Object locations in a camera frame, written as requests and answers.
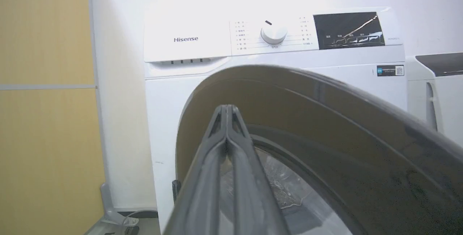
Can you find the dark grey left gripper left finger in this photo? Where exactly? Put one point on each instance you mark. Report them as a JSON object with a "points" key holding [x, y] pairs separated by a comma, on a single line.
{"points": [[197, 195]]}

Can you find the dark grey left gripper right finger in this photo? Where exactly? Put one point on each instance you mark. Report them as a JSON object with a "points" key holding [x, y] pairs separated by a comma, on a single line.
{"points": [[249, 191]]}

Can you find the round dark washing machine door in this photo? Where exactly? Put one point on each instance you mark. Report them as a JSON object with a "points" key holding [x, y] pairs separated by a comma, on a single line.
{"points": [[361, 137]]}

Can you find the white Hisense washing machine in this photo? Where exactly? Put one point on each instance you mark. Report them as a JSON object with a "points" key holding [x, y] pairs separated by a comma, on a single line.
{"points": [[202, 93]]}

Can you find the black washing machine display panel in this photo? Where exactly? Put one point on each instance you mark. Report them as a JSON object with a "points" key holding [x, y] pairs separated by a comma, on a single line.
{"points": [[348, 30]]}

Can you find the grey metal partition foot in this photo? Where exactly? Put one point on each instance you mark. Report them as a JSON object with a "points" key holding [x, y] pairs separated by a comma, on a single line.
{"points": [[114, 211]]}

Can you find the white detergent drawer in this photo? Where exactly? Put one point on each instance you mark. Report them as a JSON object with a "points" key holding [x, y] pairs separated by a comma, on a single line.
{"points": [[186, 41]]}

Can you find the white round program dial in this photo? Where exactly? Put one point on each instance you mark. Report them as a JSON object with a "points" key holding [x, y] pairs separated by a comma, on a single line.
{"points": [[274, 32]]}

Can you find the yellow wooden partition panel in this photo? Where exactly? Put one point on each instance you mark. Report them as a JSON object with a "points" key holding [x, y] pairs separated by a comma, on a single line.
{"points": [[47, 104]]}

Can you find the black QR code sticker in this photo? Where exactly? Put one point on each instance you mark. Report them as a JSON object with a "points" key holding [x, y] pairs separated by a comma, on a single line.
{"points": [[390, 70]]}

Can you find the white appliance with grey top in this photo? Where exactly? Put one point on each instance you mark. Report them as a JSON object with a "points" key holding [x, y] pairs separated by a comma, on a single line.
{"points": [[439, 90]]}

